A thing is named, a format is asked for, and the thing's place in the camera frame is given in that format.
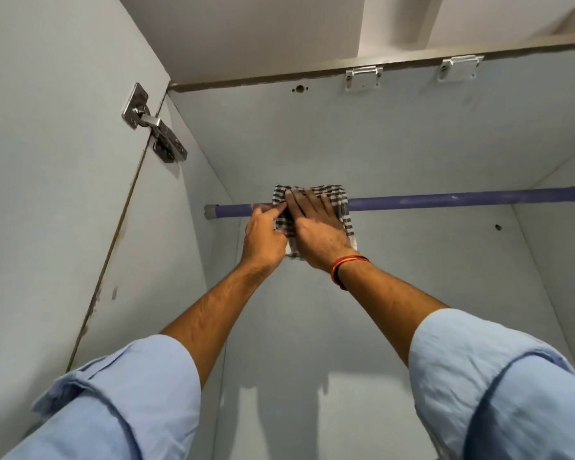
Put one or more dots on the light blue shirt sleeve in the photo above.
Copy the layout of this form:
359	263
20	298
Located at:
124	402
498	392

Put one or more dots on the metal hinge mounting plate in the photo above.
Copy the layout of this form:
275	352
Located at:
363	77
460	66

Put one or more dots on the purple hanging rod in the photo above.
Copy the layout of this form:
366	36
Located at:
436	201

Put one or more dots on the person's left fingers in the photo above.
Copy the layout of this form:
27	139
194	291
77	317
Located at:
268	211

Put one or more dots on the person's left hand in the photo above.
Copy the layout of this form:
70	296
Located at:
261	241

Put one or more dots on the light blue left shirt sleeve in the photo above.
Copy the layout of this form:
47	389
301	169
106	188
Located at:
124	402

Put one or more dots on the metal cabinet door hinge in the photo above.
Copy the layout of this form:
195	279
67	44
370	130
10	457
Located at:
158	129

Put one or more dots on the white wardrobe door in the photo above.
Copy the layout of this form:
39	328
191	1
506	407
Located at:
52	186

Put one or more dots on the white wardrobe cabinet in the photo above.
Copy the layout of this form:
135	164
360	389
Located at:
388	138

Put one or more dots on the person's right middle finger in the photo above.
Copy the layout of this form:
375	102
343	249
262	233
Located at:
303	202

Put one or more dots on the grey rod end socket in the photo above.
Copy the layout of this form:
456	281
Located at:
211	211

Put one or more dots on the black white checked cloth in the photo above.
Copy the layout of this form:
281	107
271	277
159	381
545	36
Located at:
347	220

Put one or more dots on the person's right forearm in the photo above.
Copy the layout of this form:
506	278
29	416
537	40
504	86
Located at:
388	306

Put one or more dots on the person's left forearm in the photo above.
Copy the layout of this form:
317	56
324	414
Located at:
220	311

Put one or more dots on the person's right little finger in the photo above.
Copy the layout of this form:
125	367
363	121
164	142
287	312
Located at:
328	205

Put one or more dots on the light blue right shirt sleeve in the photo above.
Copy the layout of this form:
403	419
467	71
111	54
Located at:
498	392

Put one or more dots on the person's right hand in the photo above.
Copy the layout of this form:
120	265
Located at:
318	234

